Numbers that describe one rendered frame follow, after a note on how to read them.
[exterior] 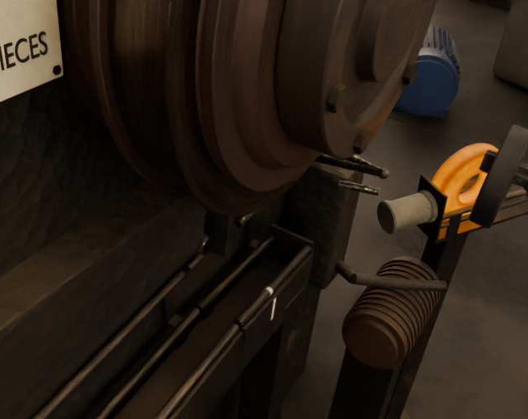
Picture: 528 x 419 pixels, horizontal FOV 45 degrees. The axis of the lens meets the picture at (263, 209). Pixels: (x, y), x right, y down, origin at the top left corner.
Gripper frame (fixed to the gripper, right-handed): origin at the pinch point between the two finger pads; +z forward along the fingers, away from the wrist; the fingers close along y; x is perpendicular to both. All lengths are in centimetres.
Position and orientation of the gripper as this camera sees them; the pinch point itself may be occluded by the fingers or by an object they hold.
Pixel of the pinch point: (505, 168)
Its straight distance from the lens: 100.5
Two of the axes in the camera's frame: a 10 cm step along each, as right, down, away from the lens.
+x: 1.4, -7.8, -6.0
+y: 5.0, -4.7, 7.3
